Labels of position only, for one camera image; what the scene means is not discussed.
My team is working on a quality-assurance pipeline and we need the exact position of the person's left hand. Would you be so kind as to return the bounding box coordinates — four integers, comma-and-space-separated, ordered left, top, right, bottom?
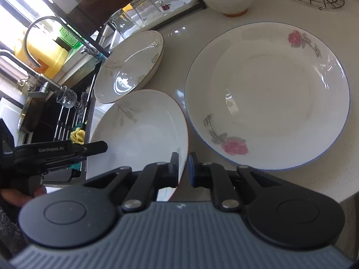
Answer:
0, 186, 47, 258

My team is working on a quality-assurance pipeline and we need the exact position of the white leaf plate gold rim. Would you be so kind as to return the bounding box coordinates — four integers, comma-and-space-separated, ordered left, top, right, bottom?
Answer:
94, 30, 164, 104

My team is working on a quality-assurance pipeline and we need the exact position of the black dish rack tray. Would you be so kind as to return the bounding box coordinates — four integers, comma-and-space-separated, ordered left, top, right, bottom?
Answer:
96, 0, 206, 58

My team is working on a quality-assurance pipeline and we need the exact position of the yellow detergent bottle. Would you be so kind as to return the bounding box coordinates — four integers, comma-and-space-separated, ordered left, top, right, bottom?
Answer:
14, 28, 68, 79

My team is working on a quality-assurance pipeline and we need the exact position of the large rose pattern plate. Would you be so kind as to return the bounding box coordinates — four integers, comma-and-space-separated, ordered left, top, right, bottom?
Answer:
184, 22, 350, 171

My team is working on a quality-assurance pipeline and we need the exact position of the white leaf plate orange rim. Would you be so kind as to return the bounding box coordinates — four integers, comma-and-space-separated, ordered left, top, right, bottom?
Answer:
86, 89, 189, 189

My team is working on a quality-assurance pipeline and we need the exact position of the white bowl orange foot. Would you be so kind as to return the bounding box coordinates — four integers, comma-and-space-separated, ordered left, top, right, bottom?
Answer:
203, 0, 254, 18

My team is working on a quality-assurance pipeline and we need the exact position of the upturned clear drinking glass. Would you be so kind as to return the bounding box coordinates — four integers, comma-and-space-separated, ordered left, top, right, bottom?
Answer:
108, 9, 140, 39

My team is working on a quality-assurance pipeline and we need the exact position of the curved steel kitchen faucet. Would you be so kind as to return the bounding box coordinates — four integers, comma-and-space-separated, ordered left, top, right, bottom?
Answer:
1, 19, 92, 87

